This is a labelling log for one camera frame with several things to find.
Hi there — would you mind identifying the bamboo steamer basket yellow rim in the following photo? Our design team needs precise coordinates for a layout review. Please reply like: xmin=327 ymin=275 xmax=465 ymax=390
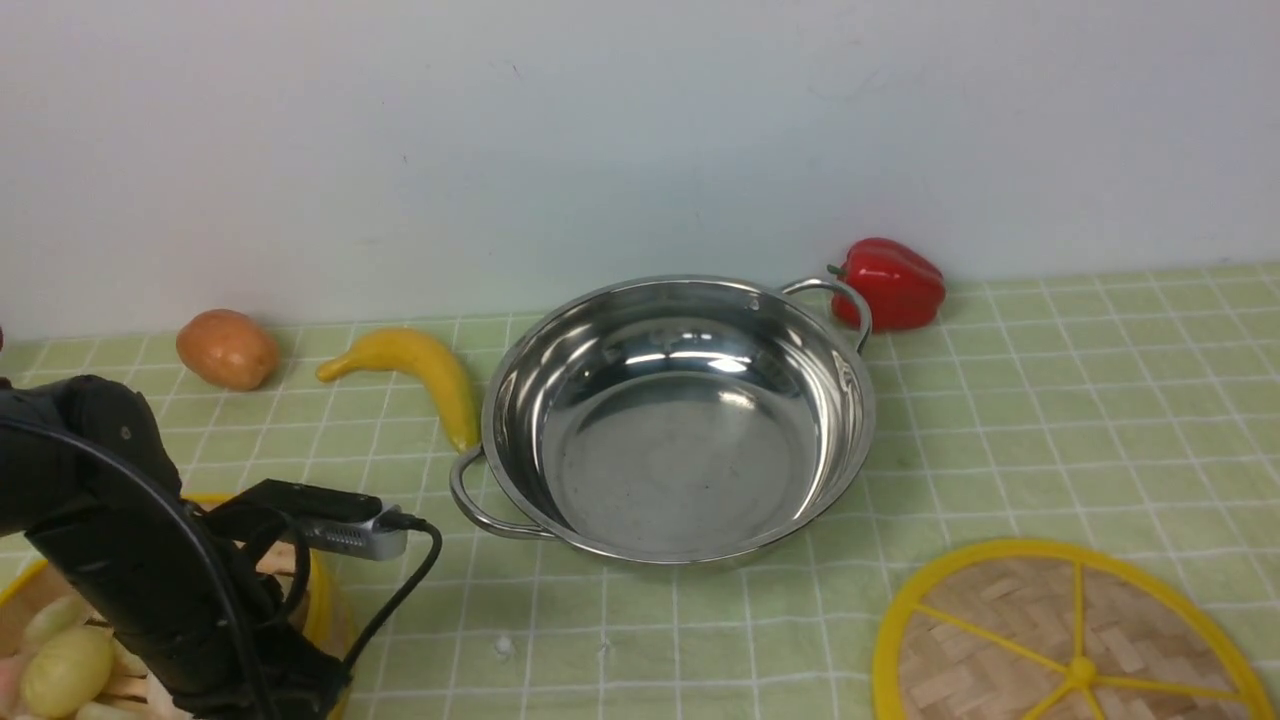
xmin=3 ymin=495 xmax=357 ymax=719

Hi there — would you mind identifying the yellow banana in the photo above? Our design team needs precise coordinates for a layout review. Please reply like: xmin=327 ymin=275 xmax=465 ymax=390
xmin=315 ymin=327 xmax=480 ymax=454

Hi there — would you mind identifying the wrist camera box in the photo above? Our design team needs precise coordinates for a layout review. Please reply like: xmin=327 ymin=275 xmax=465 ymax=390
xmin=219 ymin=479 xmax=408 ymax=562

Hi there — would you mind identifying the bamboo steamer lid yellow frame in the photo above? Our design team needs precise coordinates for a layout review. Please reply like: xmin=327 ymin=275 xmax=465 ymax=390
xmin=870 ymin=539 xmax=1277 ymax=719

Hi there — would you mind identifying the pink bun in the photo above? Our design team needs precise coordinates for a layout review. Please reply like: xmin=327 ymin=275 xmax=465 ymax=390
xmin=0 ymin=653 xmax=27 ymax=719

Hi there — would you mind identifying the green checkered tablecloth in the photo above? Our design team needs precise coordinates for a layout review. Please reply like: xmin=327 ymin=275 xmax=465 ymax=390
xmin=3 ymin=265 xmax=1277 ymax=719

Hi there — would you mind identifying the green dumpling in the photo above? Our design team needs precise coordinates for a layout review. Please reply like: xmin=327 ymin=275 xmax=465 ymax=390
xmin=20 ymin=594 xmax=91 ymax=653

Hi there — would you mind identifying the red bell pepper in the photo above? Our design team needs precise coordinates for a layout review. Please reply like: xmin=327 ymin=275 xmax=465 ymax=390
xmin=827 ymin=238 xmax=947 ymax=334

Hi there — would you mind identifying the green round bun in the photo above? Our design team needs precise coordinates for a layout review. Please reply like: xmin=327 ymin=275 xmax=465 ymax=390
xmin=19 ymin=626 xmax=115 ymax=719

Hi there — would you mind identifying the brown potato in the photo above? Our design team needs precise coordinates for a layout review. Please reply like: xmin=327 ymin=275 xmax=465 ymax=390
xmin=175 ymin=307 xmax=280 ymax=392

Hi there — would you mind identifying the stainless steel pot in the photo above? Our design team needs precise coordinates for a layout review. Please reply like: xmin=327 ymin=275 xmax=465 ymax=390
xmin=451 ymin=275 xmax=876 ymax=566

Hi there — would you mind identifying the black cable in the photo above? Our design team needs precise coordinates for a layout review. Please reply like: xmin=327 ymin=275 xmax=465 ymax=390
xmin=0 ymin=415 xmax=444 ymax=720

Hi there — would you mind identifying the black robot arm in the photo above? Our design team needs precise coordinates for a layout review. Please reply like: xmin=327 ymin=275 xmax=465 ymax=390
xmin=1 ymin=375 xmax=351 ymax=719

